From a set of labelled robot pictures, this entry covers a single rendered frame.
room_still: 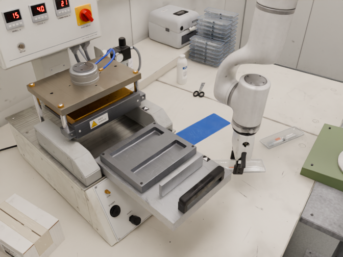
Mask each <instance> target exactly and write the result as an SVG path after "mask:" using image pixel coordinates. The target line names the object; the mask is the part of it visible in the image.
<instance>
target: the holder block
mask: <svg viewBox="0 0 343 257"><path fill-rule="evenodd" d="M196 152H197V147H196V146H195V145H193V144H191V143H190V142H188V141H186V140H185V139H183V138H181V137H180V136H178V135H176V134H174V133H173V132H171V131H169V130H168V129H166V128H164V127H163V126H161V125H159V124H158V123H156V122H153V123H151V124H149V125H148V126H146V127H144V128H142V129H141V130H139V131H137V132H136V133H134V134H132V135H131V136H129V137H127V138H126V139H124V140H122V141H120V142H119V143H117V144H115V145H114V146H112V147H110V148H109V149H107V150H106V151H104V152H102V153H101V154H100V159H101V161H102V162H103V163H104V164H105V165H107V166H108V167H109V168H110V169H112V170H113V171H114V172H115V173H117V174H118V175H119V176H120V177H122V178H123V179H124V180H126V181H127V182H128V183H129V184H130V185H132V186H133V187H134V188H136V189H137V190H138V191H139V192H141V193H144V192H145V191H146V190H148V189H149V188H150V187H152V186H153V185H154V184H156V183H157V182H159V181H160V180H161V179H163V178H164V177H165V176H167V175H168V174H169V173H171V172H172V171H173V170H175V169H176V168H177V167H179V166H180V165H181V164H183V163H184V162H185V161H187V160H188V159H189V158H191V157H192V156H193V155H195V154H196Z"/></svg>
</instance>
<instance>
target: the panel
mask: <svg viewBox="0 0 343 257"><path fill-rule="evenodd" d="M92 188H93V190H94V192H95V194H96V196H97V199H98V201H99V203H100V205H101V207H102V209H103V212H104V214H105V216H106V218H107V220H108V223H109V225H110V227H111V229H112V231H113V234H114V236H115V238H116V240H117V242H119V241H120V240H121V239H122V238H124V237H125V236H126V235H127V234H129V233H130V232H131V231H132V230H133V229H135V228H136V227H137V226H138V225H134V224H132V223H131V222H130V221H129V217H130V216H131V215H134V216H135V215H136V216H138V217H140V218H141V223H142V222H144V221H145V220H146V219H147V218H148V217H149V216H151V215H152V214H151V213H150V212H149V211H148V210H146V209H145V208H144V207H143V206H142V205H140V204H139V203H138V202H137V201H135V200H134V199H133V198H132V197H131V196H129V195H128V194H127V193H126V192H125V191H123V190H122V189H121V188H120V187H119V186H117V185H116V184H115V183H114V182H112V181H111V180H110V179H108V178H105V179H103V180H102V181H100V182H99V183H97V184H96V185H94V186H93V187H92ZM115 206H118V207H120V214H119V215H118V216H116V217H114V216H112V214H111V210H112V208H113V207H115ZM141 223H140V224H141ZM140 224H139V225H140Z"/></svg>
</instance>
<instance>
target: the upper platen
mask: <svg viewBox="0 0 343 257"><path fill-rule="evenodd" d="M132 93H133V91H131V90H129V89H128V88H126V87H123V88H121V89H119V90H117V91H115V92H112V93H110V94H108V95H106V96H104V97H102V98H100V99H98V100H96V101H94V102H92V103H90V104H87V105H85V106H83V107H81V108H79V109H77V110H75V111H73V112H71V113H69V114H67V115H66V116H67V120H68V124H69V126H70V127H72V125H71V124H73V123H75V122H77V121H79V120H81V119H83V118H85V117H87V116H89V115H91V114H93V113H95V112H97V111H99V110H101V109H103V108H105V107H107V106H109V105H111V104H113V103H115V102H116V101H118V100H120V99H122V98H124V97H126V96H128V95H130V94H132ZM45 108H46V109H48V110H49V111H50V112H51V113H53V114H54V115H55V116H57V117H58V118H59V119H61V118H60V114H58V113H57V112H56V111H54V110H53V109H52V108H50V107H49V106H48V105H46V104H45Z"/></svg>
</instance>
